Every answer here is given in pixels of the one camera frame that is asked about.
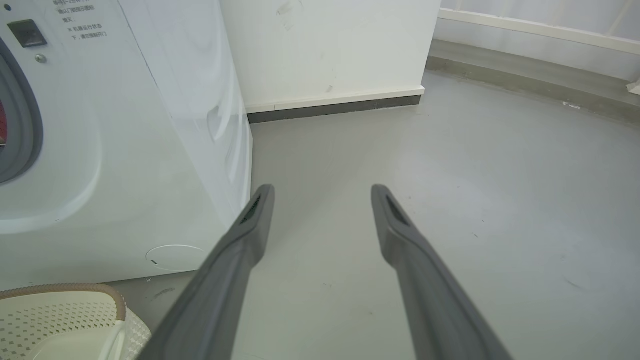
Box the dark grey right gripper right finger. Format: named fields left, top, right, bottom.
left=371, top=184, right=514, bottom=360

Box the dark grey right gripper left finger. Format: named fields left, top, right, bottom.
left=137, top=184, right=276, bottom=360

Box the cream perforated laundry basket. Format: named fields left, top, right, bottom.
left=0, top=283, right=152, bottom=360

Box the white front-load washing machine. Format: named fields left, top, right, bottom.
left=0, top=0, right=253, bottom=292

